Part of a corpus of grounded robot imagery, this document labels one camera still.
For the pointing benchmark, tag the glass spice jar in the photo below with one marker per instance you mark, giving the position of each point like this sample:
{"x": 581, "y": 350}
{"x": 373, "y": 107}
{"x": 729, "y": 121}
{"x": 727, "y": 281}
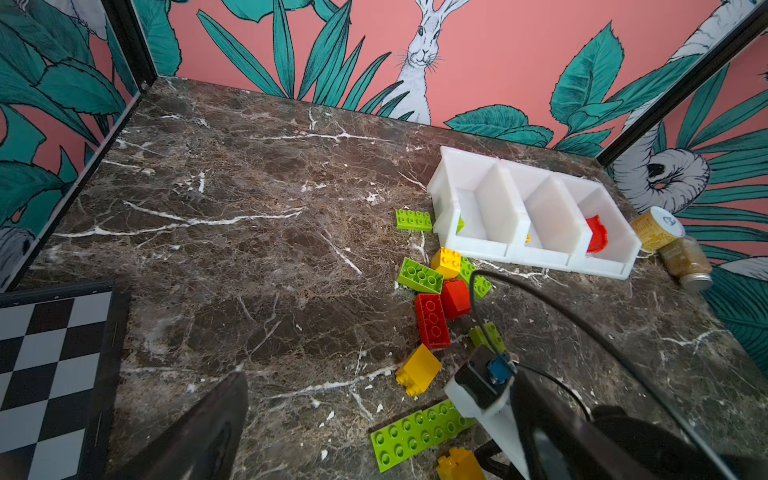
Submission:
{"x": 686, "y": 261}

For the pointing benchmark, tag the yellow lego brick front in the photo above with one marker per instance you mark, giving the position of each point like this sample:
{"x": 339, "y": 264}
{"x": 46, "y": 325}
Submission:
{"x": 459, "y": 464}

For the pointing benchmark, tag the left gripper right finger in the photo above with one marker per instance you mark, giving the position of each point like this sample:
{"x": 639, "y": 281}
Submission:
{"x": 559, "y": 444}

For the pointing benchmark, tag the yellow lego brick far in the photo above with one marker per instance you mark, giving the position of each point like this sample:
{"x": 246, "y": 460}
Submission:
{"x": 447, "y": 263}

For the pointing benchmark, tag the long red lego brick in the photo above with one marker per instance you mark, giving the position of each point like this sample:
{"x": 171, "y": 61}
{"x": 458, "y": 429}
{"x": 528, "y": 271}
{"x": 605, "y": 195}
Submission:
{"x": 432, "y": 321}

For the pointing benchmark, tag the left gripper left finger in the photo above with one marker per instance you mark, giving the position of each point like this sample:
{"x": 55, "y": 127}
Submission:
{"x": 202, "y": 444}

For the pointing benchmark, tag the small red lego brick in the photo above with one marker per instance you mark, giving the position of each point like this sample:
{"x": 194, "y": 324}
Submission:
{"x": 455, "y": 298}

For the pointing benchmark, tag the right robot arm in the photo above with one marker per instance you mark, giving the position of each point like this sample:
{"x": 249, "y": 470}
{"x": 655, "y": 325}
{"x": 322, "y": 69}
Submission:
{"x": 658, "y": 450}

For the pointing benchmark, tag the long green lego brick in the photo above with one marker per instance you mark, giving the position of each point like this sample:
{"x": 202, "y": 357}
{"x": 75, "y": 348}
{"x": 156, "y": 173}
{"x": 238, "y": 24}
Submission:
{"x": 417, "y": 432}

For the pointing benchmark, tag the yellow lego brick left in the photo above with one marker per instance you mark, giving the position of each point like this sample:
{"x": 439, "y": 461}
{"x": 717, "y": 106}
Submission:
{"x": 418, "y": 372}

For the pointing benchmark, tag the white three-compartment bin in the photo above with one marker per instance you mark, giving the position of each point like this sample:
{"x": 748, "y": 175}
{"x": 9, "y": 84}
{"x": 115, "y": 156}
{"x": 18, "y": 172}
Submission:
{"x": 500, "y": 210}

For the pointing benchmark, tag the red arch lego piece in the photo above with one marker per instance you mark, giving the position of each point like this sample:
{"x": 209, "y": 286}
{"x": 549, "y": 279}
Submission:
{"x": 599, "y": 240}

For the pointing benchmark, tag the checkerboard calibration plate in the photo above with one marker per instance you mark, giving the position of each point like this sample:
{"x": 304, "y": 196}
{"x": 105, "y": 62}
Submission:
{"x": 60, "y": 360}

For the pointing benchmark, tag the yellow lego brick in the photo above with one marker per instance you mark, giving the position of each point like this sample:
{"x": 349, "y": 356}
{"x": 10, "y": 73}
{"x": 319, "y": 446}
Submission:
{"x": 459, "y": 464}
{"x": 418, "y": 372}
{"x": 447, "y": 263}

